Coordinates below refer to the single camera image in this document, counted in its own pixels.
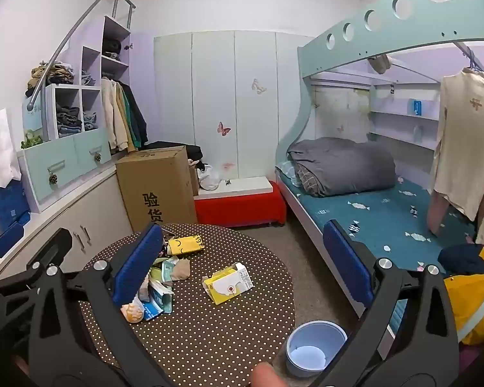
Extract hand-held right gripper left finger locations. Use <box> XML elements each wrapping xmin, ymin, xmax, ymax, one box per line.
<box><xmin>26</xmin><ymin>223</ymin><xmax>166</xmax><ymax>387</ymax></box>

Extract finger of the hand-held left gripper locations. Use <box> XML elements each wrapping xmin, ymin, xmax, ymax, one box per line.
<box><xmin>0</xmin><ymin>223</ymin><xmax>25</xmax><ymax>279</ymax></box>
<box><xmin>0</xmin><ymin>228</ymin><xmax>72</xmax><ymax>292</ymax></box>

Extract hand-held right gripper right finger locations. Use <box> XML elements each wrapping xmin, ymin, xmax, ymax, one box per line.
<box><xmin>315</xmin><ymin>220</ymin><xmax>459</xmax><ymax>387</ymax></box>

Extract green white packet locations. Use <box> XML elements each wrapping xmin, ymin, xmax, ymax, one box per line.
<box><xmin>149</xmin><ymin>256</ymin><xmax>178</xmax><ymax>285</ymax></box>

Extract beige wrapper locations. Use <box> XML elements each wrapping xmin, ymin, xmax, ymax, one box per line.
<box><xmin>170</xmin><ymin>259</ymin><xmax>191</xmax><ymax>282</ymax></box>

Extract blue white packet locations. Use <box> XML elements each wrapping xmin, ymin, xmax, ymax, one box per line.
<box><xmin>141</xmin><ymin>280</ymin><xmax>175</xmax><ymax>321</ymax></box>

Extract orange white wrapper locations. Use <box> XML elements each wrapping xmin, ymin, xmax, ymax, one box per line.
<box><xmin>120</xmin><ymin>296</ymin><xmax>145</xmax><ymax>324</ymax></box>

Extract yellow snack packet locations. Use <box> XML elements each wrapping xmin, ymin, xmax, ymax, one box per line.
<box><xmin>167</xmin><ymin>234</ymin><xmax>205</xmax><ymax>256</ymax></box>

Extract yellow milk carton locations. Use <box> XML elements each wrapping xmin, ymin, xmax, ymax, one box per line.
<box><xmin>202</xmin><ymin>263</ymin><xmax>254</xmax><ymax>305</ymax></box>

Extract light blue plastic bin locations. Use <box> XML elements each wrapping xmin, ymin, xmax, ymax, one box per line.
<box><xmin>285</xmin><ymin>320</ymin><xmax>348</xmax><ymax>378</ymax></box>

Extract blue bag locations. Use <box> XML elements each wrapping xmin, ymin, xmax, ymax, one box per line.
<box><xmin>0</xmin><ymin>179</ymin><xmax>31</xmax><ymax>234</ymax></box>

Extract low white cabinet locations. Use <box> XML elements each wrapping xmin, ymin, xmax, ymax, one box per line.
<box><xmin>0</xmin><ymin>161</ymin><xmax>136</xmax><ymax>283</ymax></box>

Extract teal quilted bed sheet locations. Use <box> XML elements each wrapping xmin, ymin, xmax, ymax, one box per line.
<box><xmin>282</xmin><ymin>175</ymin><xmax>479</xmax><ymax>291</ymax></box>

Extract large cardboard box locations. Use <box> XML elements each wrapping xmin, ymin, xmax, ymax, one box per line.
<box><xmin>116</xmin><ymin>146</ymin><xmax>198</xmax><ymax>232</ymax></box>

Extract polka dot round table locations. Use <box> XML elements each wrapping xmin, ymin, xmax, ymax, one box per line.
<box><xmin>78</xmin><ymin>223</ymin><xmax>296</xmax><ymax>387</ymax></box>

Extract grey folded duvet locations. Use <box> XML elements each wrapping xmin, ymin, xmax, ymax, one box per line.
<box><xmin>287</xmin><ymin>137</ymin><xmax>397</xmax><ymax>197</ymax></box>

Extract pink hanging garment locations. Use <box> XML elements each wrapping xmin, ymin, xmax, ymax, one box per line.
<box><xmin>425</xmin><ymin>189</ymin><xmax>452</xmax><ymax>236</ymax></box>

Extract lavender cubby shelf unit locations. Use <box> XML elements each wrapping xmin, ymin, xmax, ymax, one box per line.
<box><xmin>16</xmin><ymin>15</ymin><xmax>134</xmax><ymax>214</ymax></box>

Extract light blue pillow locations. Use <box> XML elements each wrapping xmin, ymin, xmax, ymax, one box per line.
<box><xmin>275</xmin><ymin>160</ymin><xmax>303</xmax><ymax>188</ymax></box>

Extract small white plastic bag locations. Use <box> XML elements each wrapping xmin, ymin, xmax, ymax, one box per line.
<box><xmin>197</xmin><ymin>165</ymin><xmax>222</xmax><ymax>191</ymax></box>

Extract dark blue clothing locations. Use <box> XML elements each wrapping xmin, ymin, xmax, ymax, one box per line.
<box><xmin>438</xmin><ymin>244</ymin><xmax>484</xmax><ymax>279</ymax></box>

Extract red storage bench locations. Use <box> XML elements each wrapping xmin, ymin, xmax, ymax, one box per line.
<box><xmin>194</xmin><ymin>176</ymin><xmax>287</xmax><ymax>228</ymax></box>

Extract black clothes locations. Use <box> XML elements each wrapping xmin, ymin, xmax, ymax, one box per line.
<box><xmin>145</xmin><ymin>141</ymin><xmax>204</xmax><ymax>170</ymax></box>

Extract dark folded clothes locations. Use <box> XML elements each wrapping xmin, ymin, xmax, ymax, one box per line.
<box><xmin>56</xmin><ymin>105</ymin><xmax>83</xmax><ymax>138</ymax></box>

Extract yellow cushion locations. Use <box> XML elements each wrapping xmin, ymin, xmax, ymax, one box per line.
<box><xmin>444</xmin><ymin>248</ymin><xmax>484</xmax><ymax>345</ymax></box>

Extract person's leg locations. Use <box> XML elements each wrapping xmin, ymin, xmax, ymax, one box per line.
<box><xmin>252</xmin><ymin>363</ymin><xmax>293</xmax><ymax>387</ymax></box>

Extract cream hanging jacket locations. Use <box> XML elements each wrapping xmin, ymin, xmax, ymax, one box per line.
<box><xmin>101</xmin><ymin>78</ymin><xmax>130</xmax><ymax>152</ymax></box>

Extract dark hanging jacket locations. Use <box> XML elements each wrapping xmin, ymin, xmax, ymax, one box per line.
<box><xmin>119</xmin><ymin>81</ymin><xmax>149</xmax><ymax>152</ymax></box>

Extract cream hanging shirt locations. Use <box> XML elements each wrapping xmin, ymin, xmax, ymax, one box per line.
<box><xmin>429</xmin><ymin>68</ymin><xmax>484</xmax><ymax>222</ymax></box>

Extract pile of folded clothes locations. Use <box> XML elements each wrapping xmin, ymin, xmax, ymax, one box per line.
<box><xmin>27</xmin><ymin>61</ymin><xmax>75</xmax><ymax>89</ymax></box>

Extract white wardrobe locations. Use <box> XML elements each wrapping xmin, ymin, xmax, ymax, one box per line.
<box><xmin>153</xmin><ymin>30</ymin><xmax>317</xmax><ymax>180</ymax></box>

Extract metal handrail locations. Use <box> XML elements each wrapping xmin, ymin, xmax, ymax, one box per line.
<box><xmin>26</xmin><ymin>0</ymin><xmax>137</xmax><ymax>111</ymax></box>

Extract teal bunk bed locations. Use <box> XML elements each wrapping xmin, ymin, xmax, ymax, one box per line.
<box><xmin>275</xmin><ymin>0</ymin><xmax>484</xmax><ymax>355</ymax></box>

